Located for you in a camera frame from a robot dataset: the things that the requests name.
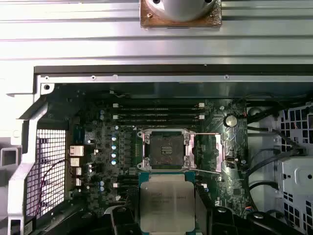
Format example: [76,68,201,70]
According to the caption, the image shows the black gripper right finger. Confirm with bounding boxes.
[195,188,313,235]

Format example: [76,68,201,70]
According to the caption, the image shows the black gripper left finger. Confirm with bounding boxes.
[52,205,140,235]

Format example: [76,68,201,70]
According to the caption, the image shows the silver square CPU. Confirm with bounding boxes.
[138,171,196,235]

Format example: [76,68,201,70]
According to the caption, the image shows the metal socket cover frame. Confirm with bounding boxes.
[186,132,230,175]

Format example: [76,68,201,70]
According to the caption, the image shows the black RAM slot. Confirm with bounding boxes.
[117,175,140,183]
[117,182,140,189]
[117,119,200,124]
[112,114,205,120]
[112,102,205,108]
[117,107,200,113]

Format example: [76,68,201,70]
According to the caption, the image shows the CPU socket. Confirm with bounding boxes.
[136,127,197,171]

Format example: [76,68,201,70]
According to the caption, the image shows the green motherboard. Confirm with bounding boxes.
[70,97,247,221]

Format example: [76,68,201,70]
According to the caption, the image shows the silver perforated drive cage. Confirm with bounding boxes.
[278,107,313,235]

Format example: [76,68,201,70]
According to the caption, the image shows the round silver coin battery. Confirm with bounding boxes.
[224,114,238,127]

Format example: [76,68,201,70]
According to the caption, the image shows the black silver PC case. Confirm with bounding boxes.
[0,65,313,235]

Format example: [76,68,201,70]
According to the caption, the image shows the thin red black wire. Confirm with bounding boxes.
[34,158,68,216]

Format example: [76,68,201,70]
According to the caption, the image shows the thick black braided cable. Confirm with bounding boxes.
[270,127,308,152]

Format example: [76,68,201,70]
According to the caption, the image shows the square brown base plate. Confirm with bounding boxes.
[139,0,223,28]

